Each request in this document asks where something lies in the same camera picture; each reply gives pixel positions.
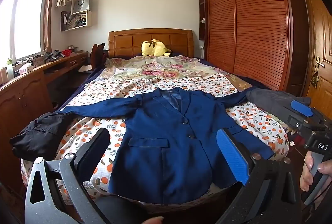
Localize wooden door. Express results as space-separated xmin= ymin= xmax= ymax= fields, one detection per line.
xmin=298 ymin=0 xmax=332 ymax=105

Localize orange print bed sheet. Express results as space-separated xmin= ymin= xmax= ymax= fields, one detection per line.
xmin=21 ymin=75 xmax=289 ymax=204

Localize wooden slatted wardrobe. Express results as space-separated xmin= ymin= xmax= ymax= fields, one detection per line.
xmin=198 ymin=0 xmax=309 ymax=97

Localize green capped bottle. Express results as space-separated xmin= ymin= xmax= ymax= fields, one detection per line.
xmin=6 ymin=58 xmax=14 ymax=79

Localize yellow plush toy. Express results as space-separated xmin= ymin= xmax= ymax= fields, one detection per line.
xmin=141 ymin=39 xmax=172 ymax=57

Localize dark grey garment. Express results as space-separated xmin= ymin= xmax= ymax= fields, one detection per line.
xmin=246 ymin=88 xmax=312 ymax=121

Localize long wooden desk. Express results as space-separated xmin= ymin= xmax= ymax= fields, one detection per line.
xmin=0 ymin=51 xmax=90 ymax=152

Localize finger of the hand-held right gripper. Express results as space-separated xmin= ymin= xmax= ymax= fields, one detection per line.
xmin=290 ymin=100 xmax=315 ymax=118
xmin=287 ymin=115 xmax=312 ymax=133

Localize wooden chair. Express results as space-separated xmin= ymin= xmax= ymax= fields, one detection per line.
xmin=89 ymin=43 xmax=108 ymax=70

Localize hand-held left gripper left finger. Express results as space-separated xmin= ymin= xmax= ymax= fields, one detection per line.
xmin=24 ymin=128 xmax=111 ymax=224

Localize pink floral bed sheet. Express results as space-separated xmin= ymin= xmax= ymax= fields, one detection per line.
xmin=104 ymin=54 xmax=229 ymax=85

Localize black desk gadget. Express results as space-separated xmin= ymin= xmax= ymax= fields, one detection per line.
xmin=44 ymin=50 xmax=61 ymax=63

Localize person's right hand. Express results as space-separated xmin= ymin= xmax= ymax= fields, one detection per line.
xmin=299 ymin=150 xmax=332 ymax=192

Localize brass door handle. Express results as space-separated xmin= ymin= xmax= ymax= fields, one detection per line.
xmin=315 ymin=56 xmax=325 ymax=77

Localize leaning magazines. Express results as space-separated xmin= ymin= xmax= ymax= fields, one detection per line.
xmin=68 ymin=13 xmax=87 ymax=29

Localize white paper bag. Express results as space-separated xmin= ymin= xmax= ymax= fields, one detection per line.
xmin=71 ymin=0 xmax=90 ymax=14

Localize wooden bed headboard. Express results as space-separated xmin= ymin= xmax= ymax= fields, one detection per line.
xmin=108 ymin=28 xmax=194 ymax=59

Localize dark niche shelf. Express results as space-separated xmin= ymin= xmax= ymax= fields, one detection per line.
xmin=199 ymin=0 xmax=206 ymax=40

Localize brown patterned blanket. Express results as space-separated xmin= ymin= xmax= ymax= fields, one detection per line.
xmin=232 ymin=76 xmax=253 ymax=90

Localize tissue box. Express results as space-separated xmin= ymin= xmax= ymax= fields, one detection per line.
xmin=19 ymin=63 xmax=34 ymax=74

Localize blue suit jacket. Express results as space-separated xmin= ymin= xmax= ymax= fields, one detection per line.
xmin=59 ymin=87 xmax=275 ymax=206

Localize black garment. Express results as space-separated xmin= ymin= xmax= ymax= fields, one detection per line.
xmin=10 ymin=113 xmax=74 ymax=166

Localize white wall shelf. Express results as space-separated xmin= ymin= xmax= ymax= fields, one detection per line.
xmin=60 ymin=0 xmax=94 ymax=32

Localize black binders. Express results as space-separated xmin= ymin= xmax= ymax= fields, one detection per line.
xmin=61 ymin=11 xmax=69 ymax=31

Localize window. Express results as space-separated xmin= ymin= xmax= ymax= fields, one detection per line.
xmin=0 ymin=0 xmax=61 ymax=69

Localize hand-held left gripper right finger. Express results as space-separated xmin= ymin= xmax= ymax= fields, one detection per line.
xmin=215 ymin=128 xmax=301 ymax=224

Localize person's left hand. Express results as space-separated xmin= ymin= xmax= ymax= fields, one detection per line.
xmin=144 ymin=216 xmax=164 ymax=224

